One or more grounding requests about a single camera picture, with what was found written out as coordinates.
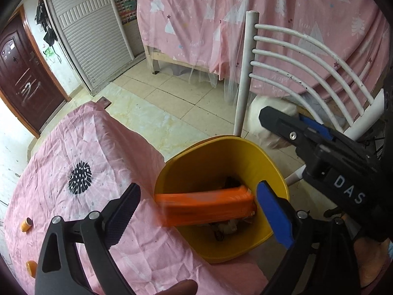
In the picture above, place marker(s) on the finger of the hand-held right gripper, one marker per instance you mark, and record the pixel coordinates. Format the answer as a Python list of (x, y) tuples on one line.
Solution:
[(285, 126), (317, 127)]

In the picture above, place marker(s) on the yellow bin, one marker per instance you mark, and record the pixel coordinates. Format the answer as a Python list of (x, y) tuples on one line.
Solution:
[(215, 156)]

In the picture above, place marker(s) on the white metal chair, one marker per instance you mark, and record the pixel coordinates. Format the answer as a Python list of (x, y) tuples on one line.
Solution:
[(245, 67)]

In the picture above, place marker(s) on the pink tablecloth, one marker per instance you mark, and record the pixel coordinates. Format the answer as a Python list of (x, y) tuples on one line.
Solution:
[(92, 135)]

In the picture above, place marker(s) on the orange packet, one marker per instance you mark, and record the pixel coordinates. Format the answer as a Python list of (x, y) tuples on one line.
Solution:
[(208, 206)]

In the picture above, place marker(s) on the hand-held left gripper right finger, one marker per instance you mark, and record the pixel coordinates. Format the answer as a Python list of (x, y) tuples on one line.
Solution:
[(274, 215)]

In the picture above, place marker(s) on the white louvered wardrobe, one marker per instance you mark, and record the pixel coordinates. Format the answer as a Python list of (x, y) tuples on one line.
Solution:
[(89, 37)]

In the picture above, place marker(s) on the brown wooden door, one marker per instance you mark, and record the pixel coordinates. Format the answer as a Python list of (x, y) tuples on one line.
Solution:
[(21, 76)]

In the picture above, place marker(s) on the person's right forearm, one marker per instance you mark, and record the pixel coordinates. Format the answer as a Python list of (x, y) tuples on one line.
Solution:
[(373, 267)]

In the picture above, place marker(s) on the pink printed bed curtain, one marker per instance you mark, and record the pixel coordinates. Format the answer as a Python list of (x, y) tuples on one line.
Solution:
[(199, 21)]

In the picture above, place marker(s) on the black hanging bag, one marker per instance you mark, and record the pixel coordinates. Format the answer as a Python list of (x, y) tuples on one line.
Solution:
[(49, 37), (41, 10)]

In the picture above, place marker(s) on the white plastic bag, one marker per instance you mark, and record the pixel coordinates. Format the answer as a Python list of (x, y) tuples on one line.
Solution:
[(253, 113)]

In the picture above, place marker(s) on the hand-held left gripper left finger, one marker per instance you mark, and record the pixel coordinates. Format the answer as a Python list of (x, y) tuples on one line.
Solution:
[(122, 215)]

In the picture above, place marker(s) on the person's left hand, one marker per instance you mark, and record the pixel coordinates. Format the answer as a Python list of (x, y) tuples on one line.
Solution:
[(178, 289)]

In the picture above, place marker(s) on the wooden bed frame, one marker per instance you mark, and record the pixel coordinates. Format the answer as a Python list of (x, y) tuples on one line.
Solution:
[(155, 57)]

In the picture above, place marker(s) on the orange round cap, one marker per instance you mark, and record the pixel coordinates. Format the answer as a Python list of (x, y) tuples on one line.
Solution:
[(31, 268)]

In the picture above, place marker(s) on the colourful wall poster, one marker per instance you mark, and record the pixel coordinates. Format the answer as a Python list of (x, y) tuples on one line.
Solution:
[(124, 1)]

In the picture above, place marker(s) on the white tissue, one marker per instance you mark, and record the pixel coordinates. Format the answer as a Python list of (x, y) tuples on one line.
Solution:
[(228, 226)]

